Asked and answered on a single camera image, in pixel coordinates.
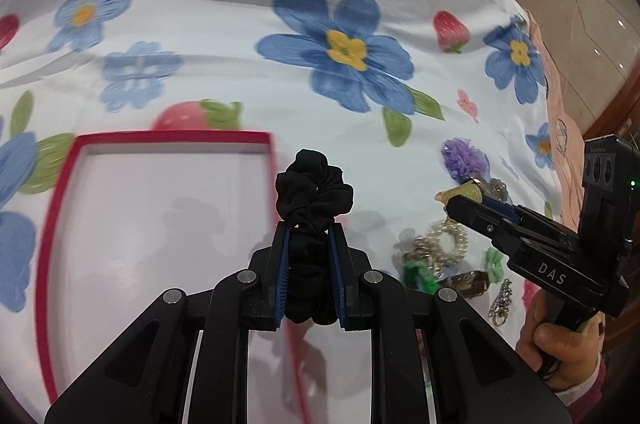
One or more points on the brown strap wristwatch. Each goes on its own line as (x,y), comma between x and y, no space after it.
(469,285)

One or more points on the red-rimmed white tray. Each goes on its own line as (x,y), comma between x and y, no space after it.
(134,214)

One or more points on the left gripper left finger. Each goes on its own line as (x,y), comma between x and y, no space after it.
(277,271)

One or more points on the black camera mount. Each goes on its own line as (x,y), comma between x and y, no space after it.
(610,208)

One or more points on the yellow hair claw clip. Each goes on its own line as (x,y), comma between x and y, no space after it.
(469,190)

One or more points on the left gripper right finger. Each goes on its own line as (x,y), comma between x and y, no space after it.
(343,276)

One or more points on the black velvet scrunchie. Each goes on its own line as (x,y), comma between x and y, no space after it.
(311,194)

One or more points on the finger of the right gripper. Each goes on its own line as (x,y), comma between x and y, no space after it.
(495,199)
(484,216)

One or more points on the right hand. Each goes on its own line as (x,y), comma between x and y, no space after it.
(578,353)

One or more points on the floral white bed sheet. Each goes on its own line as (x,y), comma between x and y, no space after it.
(375,85)

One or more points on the purple flower hair clip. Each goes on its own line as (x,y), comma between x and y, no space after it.
(465,162)

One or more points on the pink blanket edge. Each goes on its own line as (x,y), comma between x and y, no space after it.
(567,144)

